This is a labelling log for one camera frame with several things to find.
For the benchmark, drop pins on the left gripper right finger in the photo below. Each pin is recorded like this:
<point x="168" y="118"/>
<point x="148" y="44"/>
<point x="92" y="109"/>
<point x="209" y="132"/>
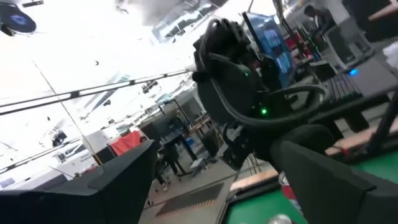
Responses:
<point x="335" y="199"/>

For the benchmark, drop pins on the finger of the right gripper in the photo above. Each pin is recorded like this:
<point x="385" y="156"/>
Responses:
<point x="311" y="137"/>

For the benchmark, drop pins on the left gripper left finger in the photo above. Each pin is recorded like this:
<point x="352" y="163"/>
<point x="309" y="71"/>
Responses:
<point x="93" y="205"/>

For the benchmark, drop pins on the red strawberry Fanta can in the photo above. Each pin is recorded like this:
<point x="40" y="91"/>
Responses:
<point x="287" y="191"/>

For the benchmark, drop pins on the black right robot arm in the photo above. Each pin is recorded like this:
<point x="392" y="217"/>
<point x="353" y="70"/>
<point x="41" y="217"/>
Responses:
<point x="224" y="37"/>

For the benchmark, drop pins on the black monitor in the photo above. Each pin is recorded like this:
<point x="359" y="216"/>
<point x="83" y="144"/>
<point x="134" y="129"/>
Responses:
<point x="104" y="155"/>

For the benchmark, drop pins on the backlit black keyboard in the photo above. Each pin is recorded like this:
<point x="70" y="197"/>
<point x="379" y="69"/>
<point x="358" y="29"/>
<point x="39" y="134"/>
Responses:
<point x="339" y="88"/>

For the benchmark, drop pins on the blue screen monitor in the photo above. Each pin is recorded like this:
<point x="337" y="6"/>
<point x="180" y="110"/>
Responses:
<point x="273" y="46"/>

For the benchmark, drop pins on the orange cloth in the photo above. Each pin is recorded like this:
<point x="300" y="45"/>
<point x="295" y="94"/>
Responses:
<point x="126" y="143"/>

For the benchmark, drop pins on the black ceiling lamp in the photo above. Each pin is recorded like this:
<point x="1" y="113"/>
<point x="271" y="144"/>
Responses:
<point x="59" y="138"/>
<point x="149" y="86"/>

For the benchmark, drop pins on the black stand leg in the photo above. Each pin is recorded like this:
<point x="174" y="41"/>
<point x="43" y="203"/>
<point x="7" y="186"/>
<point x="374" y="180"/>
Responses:
<point x="385" y="124"/>

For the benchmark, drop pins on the person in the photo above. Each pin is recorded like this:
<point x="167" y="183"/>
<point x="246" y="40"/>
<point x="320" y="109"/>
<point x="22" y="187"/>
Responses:
<point x="320" y="18"/>
<point x="169" y="155"/>

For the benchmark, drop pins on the black mat with striped edge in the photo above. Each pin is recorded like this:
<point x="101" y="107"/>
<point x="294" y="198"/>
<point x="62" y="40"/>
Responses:
<point x="192" y="196"/>

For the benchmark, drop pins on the black overhead camera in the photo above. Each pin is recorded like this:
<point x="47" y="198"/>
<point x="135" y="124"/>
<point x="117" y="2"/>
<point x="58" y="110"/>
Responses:
<point x="18" y="18"/>

